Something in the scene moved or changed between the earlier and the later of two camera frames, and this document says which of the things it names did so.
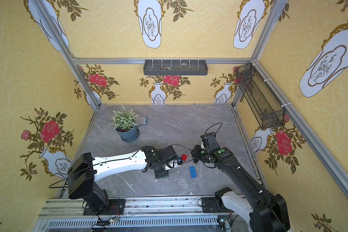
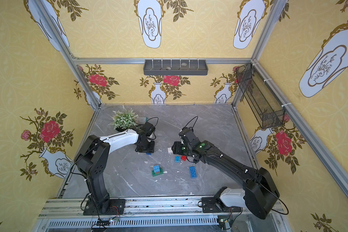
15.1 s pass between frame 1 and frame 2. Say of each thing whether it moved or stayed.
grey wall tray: stayed
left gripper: moved
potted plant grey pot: stayed
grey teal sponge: stayed
